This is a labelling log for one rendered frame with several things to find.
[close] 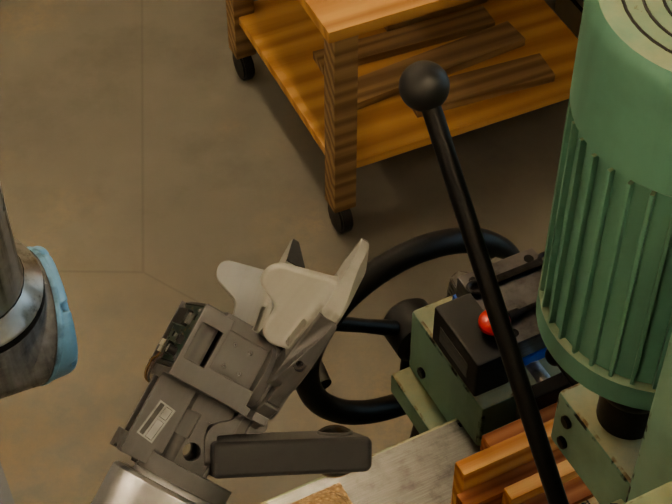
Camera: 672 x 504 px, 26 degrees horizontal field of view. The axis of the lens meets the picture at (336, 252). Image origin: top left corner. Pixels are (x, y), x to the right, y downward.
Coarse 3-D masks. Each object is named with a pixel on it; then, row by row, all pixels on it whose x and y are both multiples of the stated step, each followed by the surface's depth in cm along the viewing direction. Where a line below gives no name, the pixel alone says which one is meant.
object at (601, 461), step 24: (576, 384) 123; (576, 408) 121; (552, 432) 126; (576, 432) 122; (600, 432) 119; (576, 456) 124; (600, 456) 119; (624, 456) 118; (600, 480) 121; (624, 480) 117
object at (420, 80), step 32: (416, 64) 98; (416, 96) 98; (448, 128) 99; (448, 160) 99; (448, 192) 100; (480, 256) 100; (480, 288) 101; (512, 352) 101; (512, 384) 102; (544, 448) 102; (544, 480) 102
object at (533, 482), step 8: (560, 464) 131; (568, 464) 131; (560, 472) 130; (568, 472) 130; (528, 480) 130; (536, 480) 130; (568, 480) 131; (504, 488) 129; (512, 488) 129; (520, 488) 129; (528, 488) 129; (536, 488) 129; (504, 496) 130; (512, 496) 129; (520, 496) 129; (528, 496) 129
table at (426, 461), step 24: (408, 384) 148; (408, 408) 147; (432, 408) 146; (432, 432) 140; (456, 432) 140; (384, 456) 138; (408, 456) 138; (432, 456) 138; (456, 456) 138; (336, 480) 136; (360, 480) 136; (384, 480) 136; (408, 480) 136; (432, 480) 136
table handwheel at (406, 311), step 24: (408, 240) 150; (432, 240) 149; (456, 240) 151; (504, 240) 155; (384, 264) 148; (408, 264) 149; (360, 288) 148; (408, 312) 158; (408, 336) 157; (408, 360) 159; (312, 384) 155; (312, 408) 159; (336, 408) 161; (360, 408) 165; (384, 408) 167
